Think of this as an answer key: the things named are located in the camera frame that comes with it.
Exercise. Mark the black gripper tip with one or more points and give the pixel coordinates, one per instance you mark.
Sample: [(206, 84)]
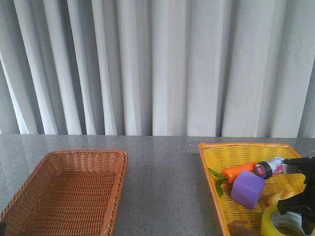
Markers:
[(3, 226)]

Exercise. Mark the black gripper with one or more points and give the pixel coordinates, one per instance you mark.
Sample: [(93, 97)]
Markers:
[(303, 203)]

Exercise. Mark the yellow-green tape roll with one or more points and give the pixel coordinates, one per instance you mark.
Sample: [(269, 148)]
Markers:
[(275, 224)]

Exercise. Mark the toy croissant bread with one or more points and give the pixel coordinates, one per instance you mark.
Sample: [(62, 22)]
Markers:
[(273, 198)]

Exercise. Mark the small black-capped jar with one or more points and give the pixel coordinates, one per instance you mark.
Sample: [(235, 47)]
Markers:
[(269, 168)]

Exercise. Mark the purple foam cube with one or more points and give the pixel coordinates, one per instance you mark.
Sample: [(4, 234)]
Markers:
[(247, 189)]

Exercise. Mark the brown wicker basket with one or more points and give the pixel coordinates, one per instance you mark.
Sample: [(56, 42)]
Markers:
[(73, 192)]

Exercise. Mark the orange toy carrot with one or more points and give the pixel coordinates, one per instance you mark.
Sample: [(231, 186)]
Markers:
[(229, 175)]

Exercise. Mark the brown toy animal figure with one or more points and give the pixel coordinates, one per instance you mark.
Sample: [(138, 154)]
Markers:
[(238, 228)]

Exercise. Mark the yellow woven basket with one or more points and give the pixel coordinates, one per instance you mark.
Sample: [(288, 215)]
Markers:
[(224, 155)]

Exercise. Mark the grey pleated curtain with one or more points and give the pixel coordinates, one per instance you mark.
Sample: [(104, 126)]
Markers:
[(214, 68)]

